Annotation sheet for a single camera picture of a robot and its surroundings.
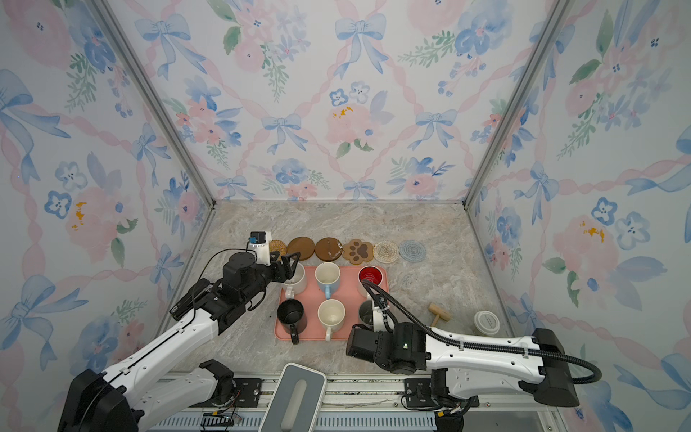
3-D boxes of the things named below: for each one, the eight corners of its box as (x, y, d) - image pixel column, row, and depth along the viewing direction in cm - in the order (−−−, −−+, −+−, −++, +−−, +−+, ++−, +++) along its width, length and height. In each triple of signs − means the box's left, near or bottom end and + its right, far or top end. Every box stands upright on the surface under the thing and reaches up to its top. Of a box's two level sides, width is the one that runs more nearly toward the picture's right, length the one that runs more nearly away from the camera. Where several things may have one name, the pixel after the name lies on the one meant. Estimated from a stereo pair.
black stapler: (172, 316, 89) (164, 310, 85) (209, 283, 97) (203, 276, 93) (177, 321, 88) (169, 315, 85) (213, 287, 96) (208, 280, 92)
